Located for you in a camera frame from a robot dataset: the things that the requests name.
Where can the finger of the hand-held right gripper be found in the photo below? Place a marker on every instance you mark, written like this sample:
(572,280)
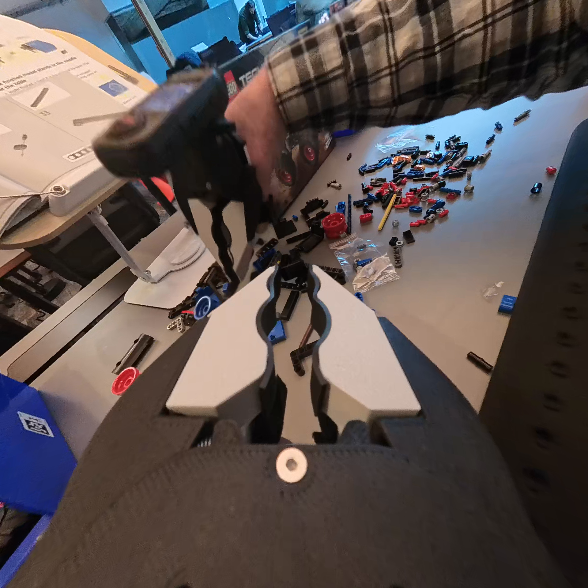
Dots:
(246,257)
(225,248)

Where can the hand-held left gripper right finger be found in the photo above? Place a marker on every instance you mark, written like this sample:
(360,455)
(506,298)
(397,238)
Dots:
(367,367)

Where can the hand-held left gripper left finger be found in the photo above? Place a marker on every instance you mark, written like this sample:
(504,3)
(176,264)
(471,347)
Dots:
(216,367)

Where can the black long pin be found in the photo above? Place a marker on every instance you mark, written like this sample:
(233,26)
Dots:
(480,361)

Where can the dark grey thin liftarm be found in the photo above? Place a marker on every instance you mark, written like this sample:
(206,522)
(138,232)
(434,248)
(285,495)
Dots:
(397,255)

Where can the grey desk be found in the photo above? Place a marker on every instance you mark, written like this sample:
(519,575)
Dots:
(436,275)

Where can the printed task sheet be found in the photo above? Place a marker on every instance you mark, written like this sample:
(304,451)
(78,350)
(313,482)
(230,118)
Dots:
(92,69)

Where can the person's right hand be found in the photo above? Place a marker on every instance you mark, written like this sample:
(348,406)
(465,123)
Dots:
(252,124)

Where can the black thick beam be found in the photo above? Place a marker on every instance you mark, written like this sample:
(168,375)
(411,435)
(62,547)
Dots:
(291,268)

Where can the black square panel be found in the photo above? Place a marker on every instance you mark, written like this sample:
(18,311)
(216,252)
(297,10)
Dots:
(285,227)

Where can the black flat liftarm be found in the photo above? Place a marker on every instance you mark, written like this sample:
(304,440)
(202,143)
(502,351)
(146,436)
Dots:
(298,238)

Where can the orange cone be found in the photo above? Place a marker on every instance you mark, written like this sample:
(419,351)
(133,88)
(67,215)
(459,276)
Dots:
(158,188)

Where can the grey thin angled liftarm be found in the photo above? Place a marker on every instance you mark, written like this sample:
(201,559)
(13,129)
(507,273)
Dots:
(177,324)

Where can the blue wheel rim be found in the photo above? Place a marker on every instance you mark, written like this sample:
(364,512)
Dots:
(204,305)

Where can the black rectangular panel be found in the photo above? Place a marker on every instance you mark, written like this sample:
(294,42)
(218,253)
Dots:
(289,303)

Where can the black angled liftarm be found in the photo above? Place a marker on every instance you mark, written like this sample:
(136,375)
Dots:
(303,356)

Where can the black glossy curved panel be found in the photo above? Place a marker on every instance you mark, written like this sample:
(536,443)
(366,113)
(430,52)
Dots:
(312,241)

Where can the white booklet stand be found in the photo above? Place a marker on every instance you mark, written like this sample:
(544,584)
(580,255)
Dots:
(160,271)

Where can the brown axle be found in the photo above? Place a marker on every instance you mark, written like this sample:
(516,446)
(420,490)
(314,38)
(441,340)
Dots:
(307,335)

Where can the blue flat panel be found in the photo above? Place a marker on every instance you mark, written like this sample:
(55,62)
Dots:
(277,333)

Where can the black cylinder piece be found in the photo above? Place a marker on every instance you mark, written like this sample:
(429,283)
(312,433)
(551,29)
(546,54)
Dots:
(133,353)

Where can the black long beam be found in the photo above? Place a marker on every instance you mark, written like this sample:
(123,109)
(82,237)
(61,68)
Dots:
(333,273)

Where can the red spoked wheel hub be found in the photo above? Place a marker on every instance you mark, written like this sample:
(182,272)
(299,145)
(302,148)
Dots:
(124,381)

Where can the red wheel rim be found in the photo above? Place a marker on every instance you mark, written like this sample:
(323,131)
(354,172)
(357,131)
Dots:
(334,225)

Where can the clear zip bag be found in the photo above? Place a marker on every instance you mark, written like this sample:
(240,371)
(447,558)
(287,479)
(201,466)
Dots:
(372,271)

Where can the black long axle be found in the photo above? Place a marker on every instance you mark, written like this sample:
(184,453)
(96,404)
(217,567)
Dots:
(349,213)

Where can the printed toy truck set box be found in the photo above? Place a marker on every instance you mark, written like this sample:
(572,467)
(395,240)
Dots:
(303,156)

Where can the yellow axle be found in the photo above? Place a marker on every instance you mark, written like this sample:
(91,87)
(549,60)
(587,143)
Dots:
(387,212)

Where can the clear plastic scrap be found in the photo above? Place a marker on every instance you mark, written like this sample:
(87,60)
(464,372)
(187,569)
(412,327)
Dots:
(494,289)

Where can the blue small brick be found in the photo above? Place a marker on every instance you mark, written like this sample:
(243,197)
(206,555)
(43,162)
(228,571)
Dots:
(507,304)

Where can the pile of small connector pieces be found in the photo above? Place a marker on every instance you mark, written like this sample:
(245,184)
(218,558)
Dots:
(413,179)

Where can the clear plastic bag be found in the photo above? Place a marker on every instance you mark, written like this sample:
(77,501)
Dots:
(395,140)

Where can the blue storage bin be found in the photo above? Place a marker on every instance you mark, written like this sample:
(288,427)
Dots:
(27,459)

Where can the black bracket piece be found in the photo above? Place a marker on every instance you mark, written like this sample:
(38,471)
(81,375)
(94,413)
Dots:
(314,206)

